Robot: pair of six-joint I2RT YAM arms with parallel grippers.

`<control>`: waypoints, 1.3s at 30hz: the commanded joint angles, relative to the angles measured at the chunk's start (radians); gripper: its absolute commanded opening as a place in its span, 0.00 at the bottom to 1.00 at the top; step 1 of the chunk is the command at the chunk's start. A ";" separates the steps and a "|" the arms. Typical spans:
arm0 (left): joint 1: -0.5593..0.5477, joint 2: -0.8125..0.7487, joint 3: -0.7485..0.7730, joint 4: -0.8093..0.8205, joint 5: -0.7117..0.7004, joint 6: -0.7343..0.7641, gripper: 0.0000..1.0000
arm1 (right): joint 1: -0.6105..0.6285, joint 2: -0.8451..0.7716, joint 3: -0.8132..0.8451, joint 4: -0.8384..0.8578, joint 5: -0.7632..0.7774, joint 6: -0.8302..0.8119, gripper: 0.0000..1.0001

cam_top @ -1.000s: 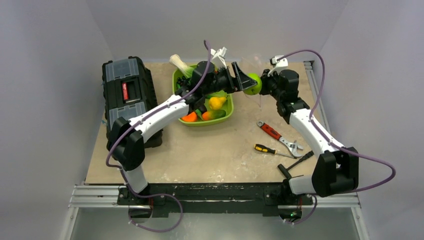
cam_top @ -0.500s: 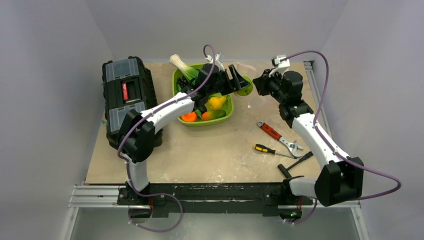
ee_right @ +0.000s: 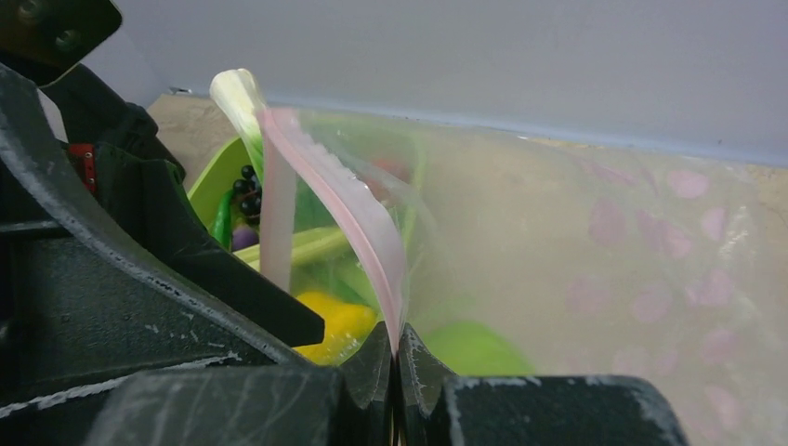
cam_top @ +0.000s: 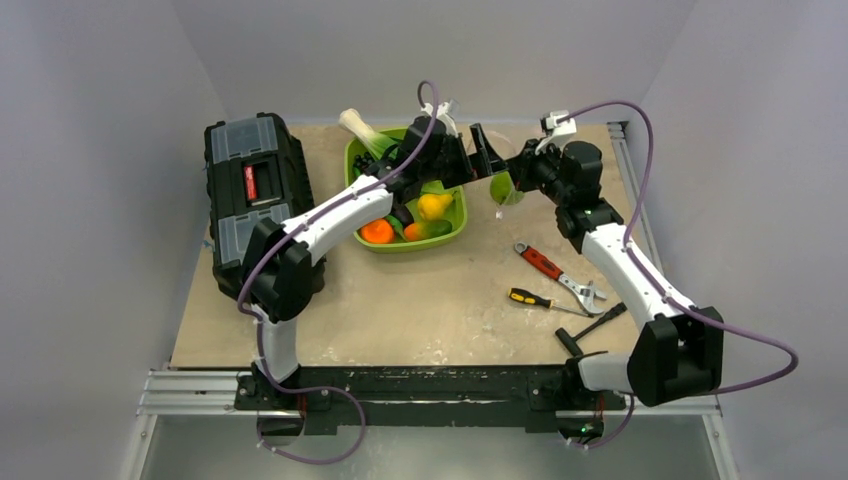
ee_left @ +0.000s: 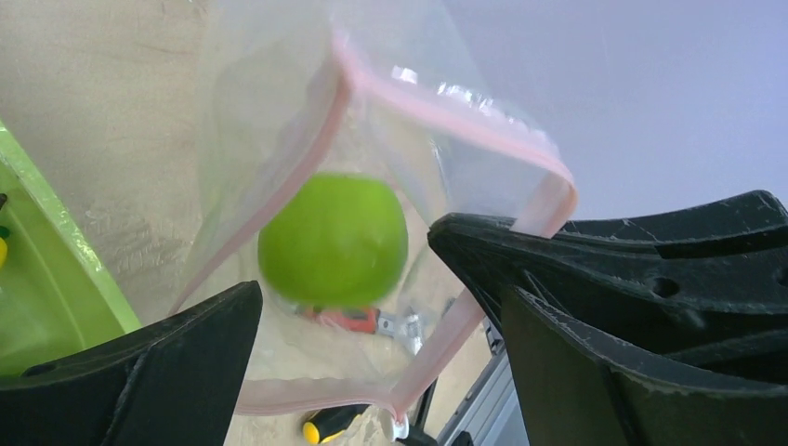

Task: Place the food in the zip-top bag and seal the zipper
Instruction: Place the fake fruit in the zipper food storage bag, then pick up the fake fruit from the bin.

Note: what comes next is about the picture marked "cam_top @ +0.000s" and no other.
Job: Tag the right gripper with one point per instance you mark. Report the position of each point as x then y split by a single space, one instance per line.
525 168

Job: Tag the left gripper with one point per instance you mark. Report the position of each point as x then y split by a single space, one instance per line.
487 162

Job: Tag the green toy lime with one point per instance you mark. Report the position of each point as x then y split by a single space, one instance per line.
503 191

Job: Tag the clear zip top bag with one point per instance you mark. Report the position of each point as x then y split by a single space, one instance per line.
505 148

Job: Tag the yellow toy pear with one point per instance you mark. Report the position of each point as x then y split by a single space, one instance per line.
432 207

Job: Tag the orange toy tangerine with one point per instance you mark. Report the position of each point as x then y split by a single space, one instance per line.
379 231

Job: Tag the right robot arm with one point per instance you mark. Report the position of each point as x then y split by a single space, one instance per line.
679 349

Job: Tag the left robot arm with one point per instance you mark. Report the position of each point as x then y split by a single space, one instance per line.
278 287

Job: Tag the green plastic tray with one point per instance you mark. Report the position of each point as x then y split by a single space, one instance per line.
457 214

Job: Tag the toy mango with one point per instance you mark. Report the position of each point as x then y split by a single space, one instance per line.
426 230

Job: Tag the toy eggplant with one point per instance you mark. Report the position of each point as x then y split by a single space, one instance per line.
402 215

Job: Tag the black toy grapes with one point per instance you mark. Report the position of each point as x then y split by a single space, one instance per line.
361 162

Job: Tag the yellow black screwdriver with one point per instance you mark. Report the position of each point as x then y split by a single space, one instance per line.
528 298

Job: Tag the red adjustable wrench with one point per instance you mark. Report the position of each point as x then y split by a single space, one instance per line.
585 294

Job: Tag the toy leek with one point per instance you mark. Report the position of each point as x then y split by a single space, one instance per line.
379 145

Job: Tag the black hammer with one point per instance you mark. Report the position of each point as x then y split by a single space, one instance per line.
586 328

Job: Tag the black toolbox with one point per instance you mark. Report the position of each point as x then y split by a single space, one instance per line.
255 169

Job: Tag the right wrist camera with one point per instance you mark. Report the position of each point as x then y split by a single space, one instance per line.
558 127

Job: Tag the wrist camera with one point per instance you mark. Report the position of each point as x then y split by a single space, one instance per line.
558 127
449 111

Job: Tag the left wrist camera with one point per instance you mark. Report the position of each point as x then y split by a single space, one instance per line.
449 111

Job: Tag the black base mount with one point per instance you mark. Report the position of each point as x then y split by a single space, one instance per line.
535 398

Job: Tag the aluminium frame rail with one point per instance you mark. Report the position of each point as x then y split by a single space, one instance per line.
270 240

